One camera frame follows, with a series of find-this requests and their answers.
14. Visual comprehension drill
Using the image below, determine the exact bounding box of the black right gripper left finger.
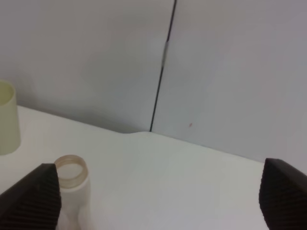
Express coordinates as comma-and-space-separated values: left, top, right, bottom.
0, 163, 61, 230

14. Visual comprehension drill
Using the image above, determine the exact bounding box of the clear bottle pink label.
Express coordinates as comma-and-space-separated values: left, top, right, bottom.
55, 155, 94, 230

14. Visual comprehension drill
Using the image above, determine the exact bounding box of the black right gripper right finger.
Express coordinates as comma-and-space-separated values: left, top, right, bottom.
259, 158, 307, 230

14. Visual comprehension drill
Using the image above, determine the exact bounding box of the pale yellow plastic cup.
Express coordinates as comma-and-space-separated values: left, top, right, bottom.
0, 80, 21, 155

